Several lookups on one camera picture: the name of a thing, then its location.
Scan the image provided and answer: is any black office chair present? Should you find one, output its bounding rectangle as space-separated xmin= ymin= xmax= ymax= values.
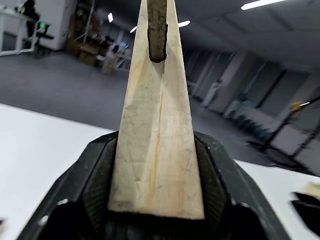
xmin=32 ymin=21 xmax=55 ymax=56

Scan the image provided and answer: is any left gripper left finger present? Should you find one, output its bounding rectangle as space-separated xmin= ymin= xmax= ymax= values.
xmin=16 ymin=131 xmax=119 ymax=240

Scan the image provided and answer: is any wooden bar with slot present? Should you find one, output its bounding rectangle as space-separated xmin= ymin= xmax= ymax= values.
xmin=107 ymin=0 xmax=205 ymax=220

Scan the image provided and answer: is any cardboard box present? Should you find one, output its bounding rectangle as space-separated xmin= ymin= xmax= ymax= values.
xmin=77 ymin=43 xmax=101 ymax=66

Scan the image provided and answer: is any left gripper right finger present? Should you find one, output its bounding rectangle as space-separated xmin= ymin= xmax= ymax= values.
xmin=193 ymin=132 xmax=291 ymax=240

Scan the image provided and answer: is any person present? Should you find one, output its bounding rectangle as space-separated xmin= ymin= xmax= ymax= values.
xmin=20 ymin=0 xmax=41 ymax=39

